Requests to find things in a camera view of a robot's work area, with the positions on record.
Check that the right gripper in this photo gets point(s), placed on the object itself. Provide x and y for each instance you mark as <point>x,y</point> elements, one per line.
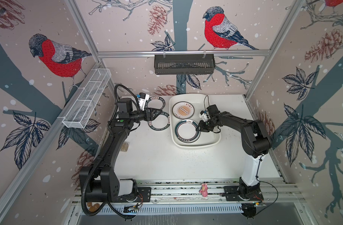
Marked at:
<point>202,127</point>

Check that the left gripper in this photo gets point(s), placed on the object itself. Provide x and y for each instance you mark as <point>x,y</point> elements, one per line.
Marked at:
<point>149,117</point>

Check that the green red rim plate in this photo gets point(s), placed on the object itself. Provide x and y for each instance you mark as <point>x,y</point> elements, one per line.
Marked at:
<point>185,131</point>

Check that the orange sunburst plate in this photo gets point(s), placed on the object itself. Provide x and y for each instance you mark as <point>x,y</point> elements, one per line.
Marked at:
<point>183,110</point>

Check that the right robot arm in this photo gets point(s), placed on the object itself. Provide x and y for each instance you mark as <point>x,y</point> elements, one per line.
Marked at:
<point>255,141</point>

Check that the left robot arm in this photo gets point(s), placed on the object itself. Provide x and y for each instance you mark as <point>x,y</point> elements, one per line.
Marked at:
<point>98,182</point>

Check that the white plastic bin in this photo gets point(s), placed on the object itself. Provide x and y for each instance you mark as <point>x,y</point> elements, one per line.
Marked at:
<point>199,101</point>

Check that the green rim plate middle left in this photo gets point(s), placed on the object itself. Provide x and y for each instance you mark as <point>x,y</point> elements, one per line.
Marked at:
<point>162,122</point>

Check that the green rim plate far left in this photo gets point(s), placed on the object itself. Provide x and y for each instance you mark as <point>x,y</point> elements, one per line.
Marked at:
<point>156,102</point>

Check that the pink toy figure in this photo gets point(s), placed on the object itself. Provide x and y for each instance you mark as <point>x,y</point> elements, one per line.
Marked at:
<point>204,190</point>

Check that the brown white plush toy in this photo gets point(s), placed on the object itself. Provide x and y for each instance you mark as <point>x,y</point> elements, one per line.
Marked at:
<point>93,207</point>

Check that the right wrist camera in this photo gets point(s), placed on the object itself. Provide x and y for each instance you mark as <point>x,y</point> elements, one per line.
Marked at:
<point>204,116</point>

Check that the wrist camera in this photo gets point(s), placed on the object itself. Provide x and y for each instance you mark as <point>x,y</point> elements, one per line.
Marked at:
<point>204,116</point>
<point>142,99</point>

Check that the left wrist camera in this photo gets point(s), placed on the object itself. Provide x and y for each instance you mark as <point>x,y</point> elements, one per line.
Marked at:
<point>142,99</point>

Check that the black hanging wire basket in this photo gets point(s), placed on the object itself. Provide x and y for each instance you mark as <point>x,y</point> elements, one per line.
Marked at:
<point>184,64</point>

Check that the horizontal aluminium frame bar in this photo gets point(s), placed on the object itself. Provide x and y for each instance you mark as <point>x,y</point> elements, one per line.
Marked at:
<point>146,54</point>

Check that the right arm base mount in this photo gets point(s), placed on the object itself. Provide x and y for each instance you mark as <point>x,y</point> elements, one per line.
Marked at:
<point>243,193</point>

